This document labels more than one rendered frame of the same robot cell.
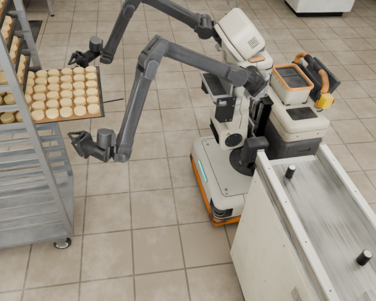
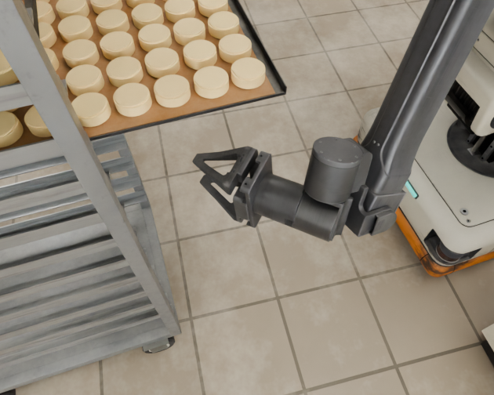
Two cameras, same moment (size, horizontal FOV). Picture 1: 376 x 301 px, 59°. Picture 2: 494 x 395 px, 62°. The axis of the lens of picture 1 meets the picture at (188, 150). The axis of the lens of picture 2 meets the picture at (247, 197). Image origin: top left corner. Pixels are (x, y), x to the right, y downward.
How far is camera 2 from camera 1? 0.93 m
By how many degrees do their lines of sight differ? 12
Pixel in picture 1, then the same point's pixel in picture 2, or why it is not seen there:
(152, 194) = not seen: hidden behind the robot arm
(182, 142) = (324, 117)
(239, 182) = (483, 193)
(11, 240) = (63, 359)
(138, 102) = (467, 33)
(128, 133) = (408, 146)
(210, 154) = not seen: hidden behind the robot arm
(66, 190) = (146, 240)
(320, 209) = not seen: outside the picture
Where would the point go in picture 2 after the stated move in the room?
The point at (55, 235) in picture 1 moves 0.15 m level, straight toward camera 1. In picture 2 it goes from (147, 337) to (176, 381)
